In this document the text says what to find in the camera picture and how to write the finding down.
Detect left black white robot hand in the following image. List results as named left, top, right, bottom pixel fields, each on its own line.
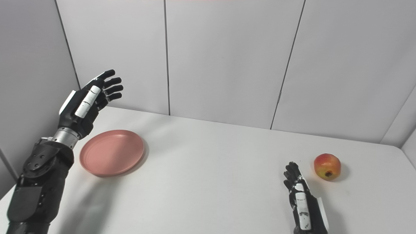
left=58, top=69, right=124, bottom=139

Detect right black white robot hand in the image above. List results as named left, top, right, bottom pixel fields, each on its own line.
left=283, top=162, right=329, bottom=234

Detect red yellow apple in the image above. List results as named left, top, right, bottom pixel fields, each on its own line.
left=314, top=153, right=342, bottom=181

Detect pink round plate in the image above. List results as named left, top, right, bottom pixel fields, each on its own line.
left=79, top=129, right=145, bottom=177

